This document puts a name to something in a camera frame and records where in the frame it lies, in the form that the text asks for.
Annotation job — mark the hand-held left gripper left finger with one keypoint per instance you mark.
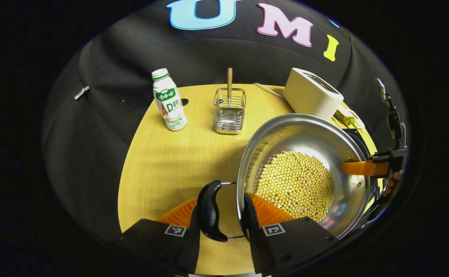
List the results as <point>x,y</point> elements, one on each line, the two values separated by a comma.
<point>193,246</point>

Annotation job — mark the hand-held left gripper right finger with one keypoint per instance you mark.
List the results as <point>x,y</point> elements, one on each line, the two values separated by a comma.
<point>252,231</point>

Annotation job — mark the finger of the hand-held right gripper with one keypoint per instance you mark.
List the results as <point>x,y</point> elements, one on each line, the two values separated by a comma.
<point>365,168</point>

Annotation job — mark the black induction cooktop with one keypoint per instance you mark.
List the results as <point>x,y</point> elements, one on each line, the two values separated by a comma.
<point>357,144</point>

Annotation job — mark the plate with sandwich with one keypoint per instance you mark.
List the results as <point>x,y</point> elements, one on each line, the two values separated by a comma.
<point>347,117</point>

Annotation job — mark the pile of soybeans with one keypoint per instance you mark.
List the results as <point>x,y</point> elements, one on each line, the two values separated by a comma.
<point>297,184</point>

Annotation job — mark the white toaster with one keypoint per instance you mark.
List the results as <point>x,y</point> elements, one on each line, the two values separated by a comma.
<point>309,96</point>

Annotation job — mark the white drink bottle green label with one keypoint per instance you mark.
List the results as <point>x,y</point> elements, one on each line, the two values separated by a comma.
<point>170,104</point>

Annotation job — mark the wooden stick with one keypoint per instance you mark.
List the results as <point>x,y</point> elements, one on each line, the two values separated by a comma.
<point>229,82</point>

